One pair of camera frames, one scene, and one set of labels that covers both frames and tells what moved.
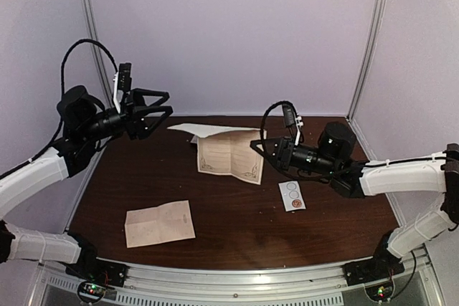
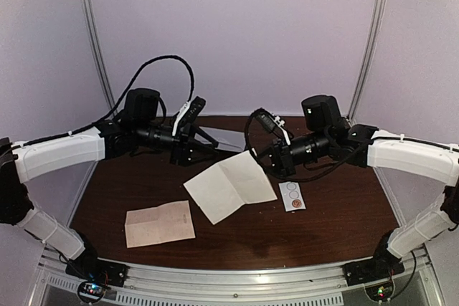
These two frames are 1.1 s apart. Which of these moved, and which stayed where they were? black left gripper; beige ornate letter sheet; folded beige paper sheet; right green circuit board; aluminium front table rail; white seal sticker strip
Moved: beige ornate letter sheet; black left gripper
Stayed: folded beige paper sheet; right green circuit board; white seal sticker strip; aluminium front table rail
